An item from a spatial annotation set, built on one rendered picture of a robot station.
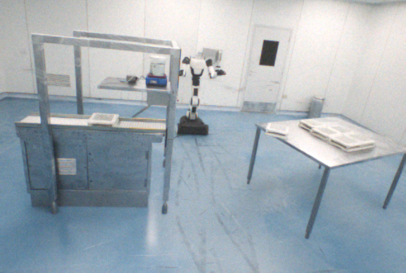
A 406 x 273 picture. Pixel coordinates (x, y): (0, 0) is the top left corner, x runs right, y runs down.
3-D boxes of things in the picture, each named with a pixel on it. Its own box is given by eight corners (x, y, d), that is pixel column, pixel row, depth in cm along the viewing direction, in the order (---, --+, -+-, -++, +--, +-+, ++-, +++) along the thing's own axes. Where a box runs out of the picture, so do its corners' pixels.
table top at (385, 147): (333, 119, 395) (333, 116, 394) (413, 151, 305) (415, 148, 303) (254, 126, 326) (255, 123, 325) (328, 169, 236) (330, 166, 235)
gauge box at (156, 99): (168, 103, 275) (169, 84, 268) (168, 106, 265) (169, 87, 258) (147, 101, 271) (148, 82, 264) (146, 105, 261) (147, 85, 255)
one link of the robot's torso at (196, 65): (186, 73, 493) (188, 54, 481) (203, 75, 499) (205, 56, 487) (187, 76, 466) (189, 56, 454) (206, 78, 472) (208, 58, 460)
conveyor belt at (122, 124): (165, 127, 278) (165, 123, 277) (165, 137, 255) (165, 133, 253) (27, 120, 256) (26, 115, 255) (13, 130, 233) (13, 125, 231)
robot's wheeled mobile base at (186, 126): (177, 121, 540) (178, 106, 529) (201, 122, 549) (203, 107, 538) (178, 133, 481) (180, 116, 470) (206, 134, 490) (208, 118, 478)
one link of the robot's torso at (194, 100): (189, 105, 488) (190, 80, 488) (198, 105, 491) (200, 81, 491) (190, 105, 473) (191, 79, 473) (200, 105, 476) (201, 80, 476)
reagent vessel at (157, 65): (165, 73, 257) (166, 54, 250) (165, 77, 242) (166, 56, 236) (149, 72, 254) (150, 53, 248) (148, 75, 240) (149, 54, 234)
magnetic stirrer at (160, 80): (167, 82, 263) (167, 73, 260) (167, 87, 244) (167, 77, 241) (146, 80, 260) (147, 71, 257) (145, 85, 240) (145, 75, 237)
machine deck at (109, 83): (169, 85, 268) (169, 81, 267) (170, 94, 233) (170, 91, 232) (106, 80, 258) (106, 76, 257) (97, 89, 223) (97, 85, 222)
